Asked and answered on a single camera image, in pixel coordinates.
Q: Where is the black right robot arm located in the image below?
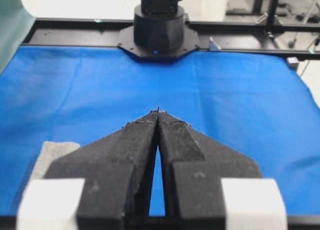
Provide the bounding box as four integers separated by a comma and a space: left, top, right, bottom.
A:
118, 0, 199, 62

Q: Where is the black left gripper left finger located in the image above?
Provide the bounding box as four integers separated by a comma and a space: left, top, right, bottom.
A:
16, 110, 159, 230

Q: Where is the green curtain cloth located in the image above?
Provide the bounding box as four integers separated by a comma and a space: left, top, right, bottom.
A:
0, 0, 36, 72

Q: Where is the blue table cloth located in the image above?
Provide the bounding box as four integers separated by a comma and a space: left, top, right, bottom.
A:
0, 47, 320, 215

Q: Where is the grey and brown sponge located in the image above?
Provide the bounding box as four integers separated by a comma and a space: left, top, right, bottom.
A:
29, 141, 80, 181

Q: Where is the black aluminium frame rail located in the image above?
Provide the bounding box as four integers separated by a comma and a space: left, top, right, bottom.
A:
22, 18, 320, 61

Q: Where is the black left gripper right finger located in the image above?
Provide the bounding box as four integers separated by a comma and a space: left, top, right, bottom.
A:
157, 112, 287, 229

